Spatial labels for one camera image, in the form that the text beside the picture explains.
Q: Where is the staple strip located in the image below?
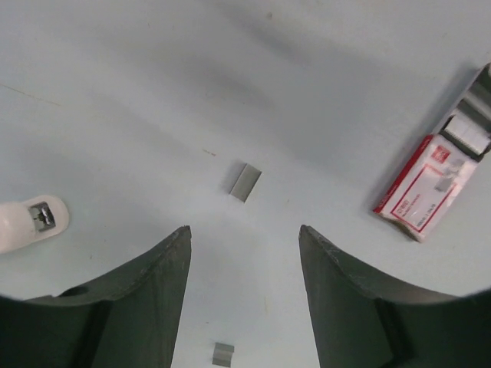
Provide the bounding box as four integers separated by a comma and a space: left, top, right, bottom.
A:
229, 163, 262, 203
212, 343, 235, 367

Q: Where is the red white staple box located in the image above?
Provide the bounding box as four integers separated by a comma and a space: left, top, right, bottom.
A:
373, 64, 490, 242

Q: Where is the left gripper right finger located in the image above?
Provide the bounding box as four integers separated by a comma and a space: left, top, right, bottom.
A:
298, 225, 490, 367

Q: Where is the white stapler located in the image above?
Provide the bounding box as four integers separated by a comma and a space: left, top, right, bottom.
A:
1, 195, 70, 254

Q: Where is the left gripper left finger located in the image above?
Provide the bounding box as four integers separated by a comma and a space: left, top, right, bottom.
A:
1, 225, 192, 367

